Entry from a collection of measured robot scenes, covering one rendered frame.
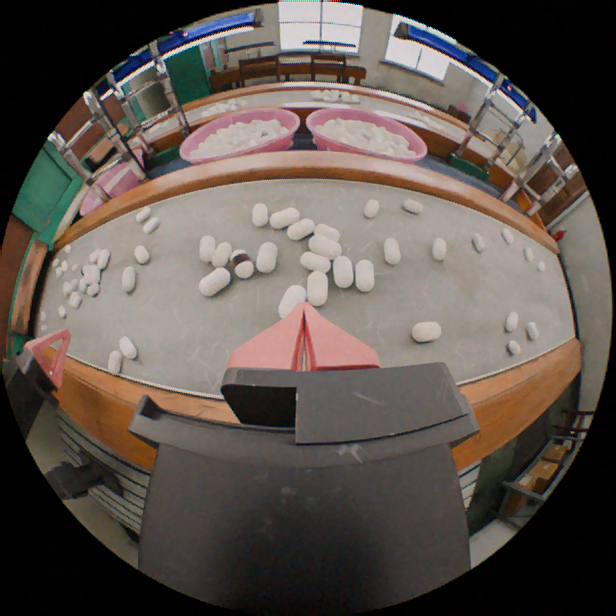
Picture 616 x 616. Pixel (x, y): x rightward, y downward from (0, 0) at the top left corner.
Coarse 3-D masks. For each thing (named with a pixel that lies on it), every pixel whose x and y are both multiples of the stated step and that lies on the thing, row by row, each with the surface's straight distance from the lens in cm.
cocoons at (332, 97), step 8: (312, 96) 79; (320, 96) 78; (328, 96) 85; (336, 96) 82; (344, 96) 85; (352, 96) 86; (216, 104) 89; (232, 104) 85; (240, 104) 79; (352, 104) 78; (216, 112) 78; (416, 112) 92; (424, 120) 86; (152, 128) 105; (440, 128) 86
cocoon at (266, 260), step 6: (264, 246) 22; (270, 246) 22; (264, 252) 21; (270, 252) 21; (276, 252) 22; (258, 258) 21; (264, 258) 21; (270, 258) 21; (258, 264) 21; (264, 264) 21; (270, 264) 21; (264, 270) 21; (270, 270) 21
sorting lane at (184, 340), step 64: (192, 192) 37; (256, 192) 31; (320, 192) 30; (384, 192) 33; (64, 256) 77; (128, 256) 38; (192, 256) 28; (256, 256) 24; (384, 256) 25; (448, 256) 31; (512, 256) 50; (64, 320) 57; (128, 320) 32; (192, 320) 24; (256, 320) 21; (384, 320) 22; (448, 320) 27; (192, 384) 24
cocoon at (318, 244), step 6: (312, 240) 22; (318, 240) 22; (324, 240) 22; (330, 240) 22; (312, 246) 22; (318, 246) 21; (324, 246) 21; (330, 246) 21; (336, 246) 21; (318, 252) 22; (324, 252) 21; (330, 252) 21; (336, 252) 21; (330, 258) 22
